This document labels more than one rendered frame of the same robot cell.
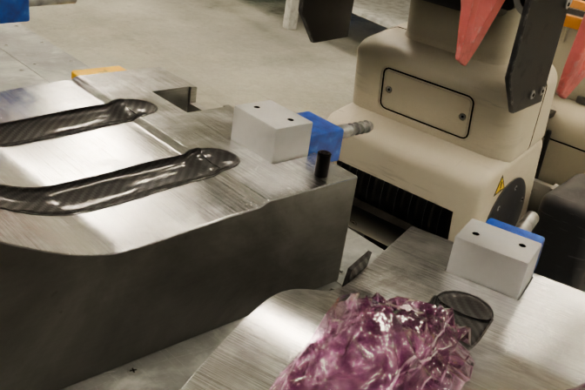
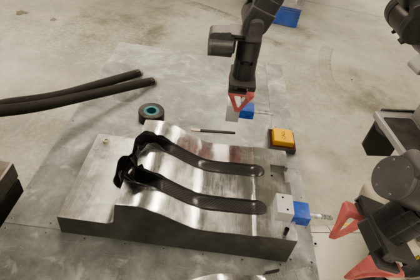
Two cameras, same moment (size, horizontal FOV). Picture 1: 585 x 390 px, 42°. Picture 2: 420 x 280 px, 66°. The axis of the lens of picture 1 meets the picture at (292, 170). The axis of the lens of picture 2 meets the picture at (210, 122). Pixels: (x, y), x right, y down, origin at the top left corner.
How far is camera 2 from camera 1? 0.41 m
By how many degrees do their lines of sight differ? 40
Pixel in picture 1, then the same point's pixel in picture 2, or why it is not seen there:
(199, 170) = (252, 208)
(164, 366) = (210, 258)
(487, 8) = (354, 225)
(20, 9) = (250, 115)
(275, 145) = (276, 215)
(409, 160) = not seen: hidden behind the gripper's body
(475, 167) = not seen: hidden behind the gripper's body
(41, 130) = (225, 167)
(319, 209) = (279, 243)
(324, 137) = (300, 219)
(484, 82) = not seen: outside the picture
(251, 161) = (269, 214)
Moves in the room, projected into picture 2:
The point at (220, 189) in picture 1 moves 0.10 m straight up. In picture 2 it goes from (249, 221) to (259, 192)
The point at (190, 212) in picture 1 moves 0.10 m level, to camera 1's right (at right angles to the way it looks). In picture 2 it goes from (232, 226) to (267, 264)
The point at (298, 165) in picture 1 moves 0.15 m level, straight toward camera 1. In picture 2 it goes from (282, 225) to (230, 266)
